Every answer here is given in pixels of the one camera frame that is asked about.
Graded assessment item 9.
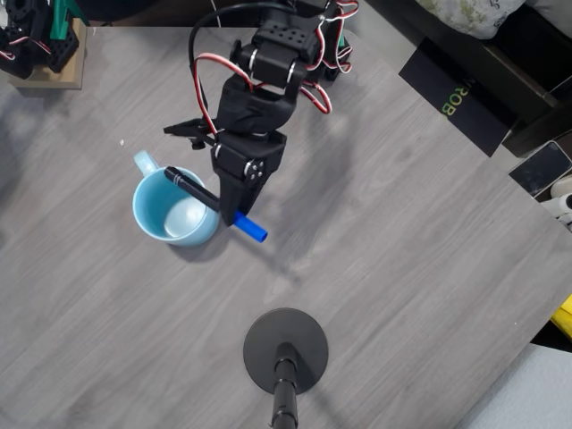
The black pen with blue cap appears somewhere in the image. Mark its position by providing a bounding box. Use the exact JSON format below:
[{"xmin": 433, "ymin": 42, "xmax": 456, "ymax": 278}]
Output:
[{"xmin": 164, "ymin": 165, "xmax": 269, "ymax": 244}]

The light blue mug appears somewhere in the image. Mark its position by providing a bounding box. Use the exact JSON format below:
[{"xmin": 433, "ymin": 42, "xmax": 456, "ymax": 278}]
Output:
[{"xmin": 131, "ymin": 150, "xmax": 222, "ymax": 248}]

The black round base stand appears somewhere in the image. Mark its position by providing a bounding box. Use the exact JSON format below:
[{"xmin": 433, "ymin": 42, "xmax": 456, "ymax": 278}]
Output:
[{"xmin": 242, "ymin": 307, "xmax": 330, "ymax": 429}]

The wooden board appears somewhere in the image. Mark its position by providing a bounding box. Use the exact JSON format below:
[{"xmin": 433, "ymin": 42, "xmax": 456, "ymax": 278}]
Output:
[{"xmin": 8, "ymin": 17, "xmax": 88, "ymax": 91}]

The black box green print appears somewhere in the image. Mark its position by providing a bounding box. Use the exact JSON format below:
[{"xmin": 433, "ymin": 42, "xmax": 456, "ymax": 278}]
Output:
[{"xmin": 397, "ymin": 36, "xmax": 522, "ymax": 158}]

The white patterned pillow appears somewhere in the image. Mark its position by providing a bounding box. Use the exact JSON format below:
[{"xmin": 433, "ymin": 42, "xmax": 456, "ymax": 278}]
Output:
[{"xmin": 417, "ymin": 0, "xmax": 528, "ymax": 41}]

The dark wooden furniture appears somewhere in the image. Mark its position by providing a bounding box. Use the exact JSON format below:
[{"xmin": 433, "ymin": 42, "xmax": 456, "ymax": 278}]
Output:
[{"xmin": 364, "ymin": 0, "xmax": 572, "ymax": 157}]

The black smartphone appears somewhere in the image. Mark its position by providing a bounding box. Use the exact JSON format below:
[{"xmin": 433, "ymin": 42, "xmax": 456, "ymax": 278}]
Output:
[{"xmin": 508, "ymin": 140, "xmax": 572, "ymax": 198}]

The white plastic device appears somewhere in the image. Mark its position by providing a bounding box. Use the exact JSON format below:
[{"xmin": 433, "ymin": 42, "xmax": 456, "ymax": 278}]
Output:
[{"xmin": 540, "ymin": 174, "xmax": 572, "ymax": 231}]

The yellow object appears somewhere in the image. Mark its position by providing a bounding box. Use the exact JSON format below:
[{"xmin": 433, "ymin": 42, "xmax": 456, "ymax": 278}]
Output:
[{"xmin": 550, "ymin": 293, "xmax": 572, "ymax": 339}]

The grey cushion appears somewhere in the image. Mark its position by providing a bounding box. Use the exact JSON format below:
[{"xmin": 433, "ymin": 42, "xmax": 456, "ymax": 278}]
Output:
[{"xmin": 526, "ymin": 0, "xmax": 572, "ymax": 29}]

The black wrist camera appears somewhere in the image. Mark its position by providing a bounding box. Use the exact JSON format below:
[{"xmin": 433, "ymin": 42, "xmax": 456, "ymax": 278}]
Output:
[{"xmin": 163, "ymin": 116, "xmax": 220, "ymax": 152}]

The red white servo cable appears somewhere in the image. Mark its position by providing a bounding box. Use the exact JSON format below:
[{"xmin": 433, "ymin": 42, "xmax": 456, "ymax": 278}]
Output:
[
  {"xmin": 195, "ymin": 52, "xmax": 256, "ymax": 135},
  {"xmin": 299, "ymin": 80, "xmax": 334, "ymax": 115},
  {"xmin": 312, "ymin": 0, "xmax": 359, "ymax": 75}
]

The black camera cable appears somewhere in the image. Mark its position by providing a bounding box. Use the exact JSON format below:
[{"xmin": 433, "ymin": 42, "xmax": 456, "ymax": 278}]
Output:
[{"xmin": 187, "ymin": 2, "xmax": 291, "ymax": 130}]

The leader arm servo cable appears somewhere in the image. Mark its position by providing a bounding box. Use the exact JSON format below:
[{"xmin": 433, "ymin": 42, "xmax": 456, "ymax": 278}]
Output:
[{"xmin": 0, "ymin": 34, "xmax": 53, "ymax": 62}]

